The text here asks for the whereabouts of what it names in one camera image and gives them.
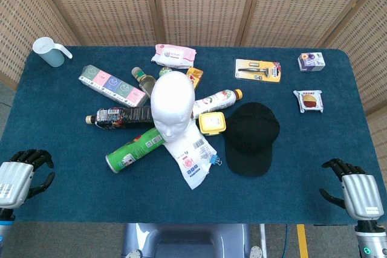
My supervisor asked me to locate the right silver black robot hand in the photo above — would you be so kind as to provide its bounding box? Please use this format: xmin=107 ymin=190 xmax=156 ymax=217
xmin=319 ymin=158 xmax=384 ymax=222

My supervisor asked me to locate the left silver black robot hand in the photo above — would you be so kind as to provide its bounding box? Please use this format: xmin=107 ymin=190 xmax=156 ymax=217
xmin=0 ymin=149 xmax=56 ymax=210

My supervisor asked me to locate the black baseball cap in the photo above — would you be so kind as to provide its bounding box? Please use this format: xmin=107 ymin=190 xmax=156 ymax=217
xmin=224 ymin=102 xmax=281 ymax=177

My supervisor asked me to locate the white mannequin head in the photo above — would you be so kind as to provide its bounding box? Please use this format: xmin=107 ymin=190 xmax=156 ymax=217
xmin=150 ymin=71 xmax=196 ymax=144

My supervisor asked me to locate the yellow floor tape strip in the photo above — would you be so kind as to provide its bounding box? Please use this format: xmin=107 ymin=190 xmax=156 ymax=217
xmin=296 ymin=224 xmax=310 ymax=258

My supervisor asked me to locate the blue felt table cloth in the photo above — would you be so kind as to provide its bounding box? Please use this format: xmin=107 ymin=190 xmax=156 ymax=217
xmin=0 ymin=45 xmax=387 ymax=225

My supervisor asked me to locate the red cake snack packet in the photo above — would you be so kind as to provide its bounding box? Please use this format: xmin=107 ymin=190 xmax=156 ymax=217
xmin=293 ymin=89 xmax=324 ymax=114

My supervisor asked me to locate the white table leg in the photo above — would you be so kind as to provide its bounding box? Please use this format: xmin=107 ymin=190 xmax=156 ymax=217
xmin=259 ymin=223 xmax=268 ymax=258

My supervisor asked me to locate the green chips can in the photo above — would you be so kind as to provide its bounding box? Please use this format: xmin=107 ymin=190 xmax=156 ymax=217
xmin=105 ymin=127 xmax=166 ymax=175

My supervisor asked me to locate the dark drink bottle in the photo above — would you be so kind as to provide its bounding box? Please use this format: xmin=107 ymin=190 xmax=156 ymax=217
xmin=85 ymin=105 xmax=155 ymax=130

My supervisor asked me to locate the white measuring jug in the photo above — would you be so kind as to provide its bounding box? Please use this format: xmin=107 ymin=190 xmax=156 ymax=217
xmin=32 ymin=36 xmax=73 ymax=68

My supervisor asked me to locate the colourful tissue multipack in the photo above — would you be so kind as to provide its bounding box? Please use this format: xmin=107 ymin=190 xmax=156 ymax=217
xmin=78 ymin=64 xmax=149 ymax=108

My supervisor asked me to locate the purple white carton box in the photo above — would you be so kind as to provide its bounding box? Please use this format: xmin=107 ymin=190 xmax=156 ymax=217
xmin=297 ymin=52 xmax=327 ymax=73

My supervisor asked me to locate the razor in yellow blister pack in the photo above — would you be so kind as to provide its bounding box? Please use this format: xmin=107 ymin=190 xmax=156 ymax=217
xmin=235 ymin=58 xmax=282 ymax=83

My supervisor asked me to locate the clear bottle with green label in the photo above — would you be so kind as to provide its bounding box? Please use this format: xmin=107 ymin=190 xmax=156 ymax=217
xmin=131 ymin=66 xmax=157 ymax=98

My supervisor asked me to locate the yellow lidded food container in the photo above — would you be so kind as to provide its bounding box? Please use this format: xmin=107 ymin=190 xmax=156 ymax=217
xmin=198 ymin=111 xmax=227 ymax=137

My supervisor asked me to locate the white bottle with orange cap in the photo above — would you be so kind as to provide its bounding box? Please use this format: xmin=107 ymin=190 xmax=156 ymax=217
xmin=190 ymin=88 xmax=244 ymax=120

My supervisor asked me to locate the white printed plastic bag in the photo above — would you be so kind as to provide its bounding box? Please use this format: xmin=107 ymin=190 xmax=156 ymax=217
xmin=163 ymin=118 xmax=218 ymax=191

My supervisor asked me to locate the blue grey robot torso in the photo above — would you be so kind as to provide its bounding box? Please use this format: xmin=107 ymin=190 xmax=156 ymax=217
xmin=122 ymin=223 xmax=264 ymax=258

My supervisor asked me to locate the pink wet wipes pack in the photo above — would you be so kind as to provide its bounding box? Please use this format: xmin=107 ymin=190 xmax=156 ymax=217
xmin=151 ymin=44 xmax=197 ymax=69

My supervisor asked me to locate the yellow red snack box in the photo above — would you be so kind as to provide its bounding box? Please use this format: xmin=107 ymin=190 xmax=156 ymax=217
xmin=185 ymin=66 xmax=204 ymax=91

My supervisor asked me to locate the woven bamboo folding screen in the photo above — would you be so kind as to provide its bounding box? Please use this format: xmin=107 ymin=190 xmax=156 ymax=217
xmin=0 ymin=0 xmax=387 ymax=117

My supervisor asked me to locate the blue floor cable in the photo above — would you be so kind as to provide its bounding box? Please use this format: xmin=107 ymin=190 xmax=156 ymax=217
xmin=282 ymin=224 xmax=291 ymax=258

